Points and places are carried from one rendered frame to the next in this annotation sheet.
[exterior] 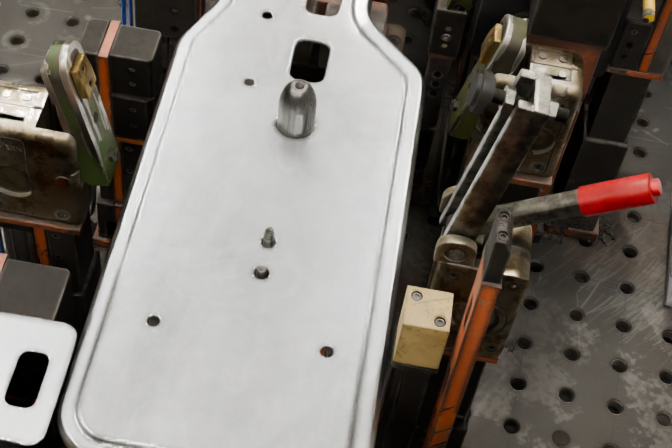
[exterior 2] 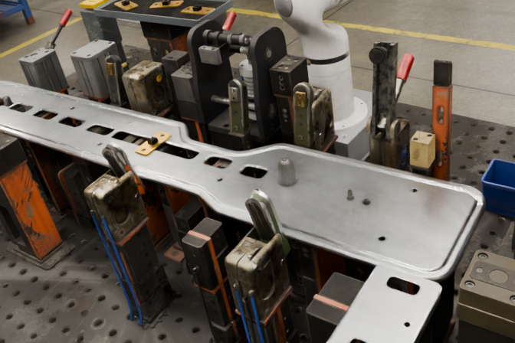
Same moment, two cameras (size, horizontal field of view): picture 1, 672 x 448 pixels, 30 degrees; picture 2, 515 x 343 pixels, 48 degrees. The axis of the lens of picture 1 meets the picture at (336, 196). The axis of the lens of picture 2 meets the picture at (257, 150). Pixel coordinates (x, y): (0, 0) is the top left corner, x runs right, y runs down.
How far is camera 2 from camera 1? 0.78 m
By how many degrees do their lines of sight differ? 41
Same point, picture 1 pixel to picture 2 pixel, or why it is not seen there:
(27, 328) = (372, 282)
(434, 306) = (421, 135)
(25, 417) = (425, 289)
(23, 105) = (250, 246)
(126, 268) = (349, 243)
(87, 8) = (76, 330)
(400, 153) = (319, 154)
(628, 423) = not seen: hidden behind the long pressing
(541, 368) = not seen: hidden behind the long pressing
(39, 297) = (347, 285)
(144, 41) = (208, 223)
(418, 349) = (431, 153)
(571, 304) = not seen: hidden behind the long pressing
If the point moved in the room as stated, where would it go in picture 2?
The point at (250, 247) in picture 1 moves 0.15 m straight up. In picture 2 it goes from (351, 203) to (345, 128)
